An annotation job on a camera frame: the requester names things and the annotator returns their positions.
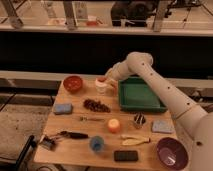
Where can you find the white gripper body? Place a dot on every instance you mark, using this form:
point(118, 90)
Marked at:
point(118, 72)

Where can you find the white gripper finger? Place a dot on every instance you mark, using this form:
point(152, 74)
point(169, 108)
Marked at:
point(106, 77)
point(114, 84)

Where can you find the red pepper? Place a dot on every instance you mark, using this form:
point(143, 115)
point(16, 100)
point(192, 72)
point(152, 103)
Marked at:
point(101, 79)

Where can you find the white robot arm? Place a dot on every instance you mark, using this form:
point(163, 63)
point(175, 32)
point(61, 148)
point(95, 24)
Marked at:
point(197, 122)

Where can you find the white paper cup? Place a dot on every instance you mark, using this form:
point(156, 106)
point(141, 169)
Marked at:
point(101, 87)

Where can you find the blue cup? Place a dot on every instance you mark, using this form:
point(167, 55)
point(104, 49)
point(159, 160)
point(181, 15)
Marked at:
point(96, 143)

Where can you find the green plastic tray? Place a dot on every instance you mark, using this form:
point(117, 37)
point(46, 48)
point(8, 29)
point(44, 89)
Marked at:
point(135, 95)

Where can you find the bunch of dark grapes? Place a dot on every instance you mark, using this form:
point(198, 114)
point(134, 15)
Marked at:
point(96, 106)

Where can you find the red bowl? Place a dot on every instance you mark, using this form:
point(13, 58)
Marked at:
point(73, 84)

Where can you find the orange fruit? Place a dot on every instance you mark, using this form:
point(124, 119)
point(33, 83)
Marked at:
point(113, 125)

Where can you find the small metal fork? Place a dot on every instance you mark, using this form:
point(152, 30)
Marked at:
point(83, 118)

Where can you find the blue sponge left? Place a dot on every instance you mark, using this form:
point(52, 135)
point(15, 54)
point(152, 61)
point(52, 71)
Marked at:
point(62, 108)

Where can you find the yellow banana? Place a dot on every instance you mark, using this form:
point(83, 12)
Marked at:
point(131, 140)

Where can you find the black rectangular block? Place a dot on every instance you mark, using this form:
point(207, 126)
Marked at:
point(126, 155)

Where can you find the purple bowl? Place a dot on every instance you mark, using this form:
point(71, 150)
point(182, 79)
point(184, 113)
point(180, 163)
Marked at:
point(172, 154)

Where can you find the black chair backrest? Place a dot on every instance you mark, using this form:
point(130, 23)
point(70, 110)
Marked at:
point(30, 143)

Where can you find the black handled brush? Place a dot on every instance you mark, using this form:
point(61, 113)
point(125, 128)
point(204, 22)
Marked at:
point(50, 142)

